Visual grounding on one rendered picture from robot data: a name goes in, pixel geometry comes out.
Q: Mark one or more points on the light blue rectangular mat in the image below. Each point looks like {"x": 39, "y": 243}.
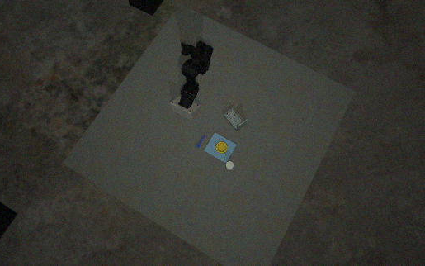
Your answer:
{"x": 210, "y": 148}

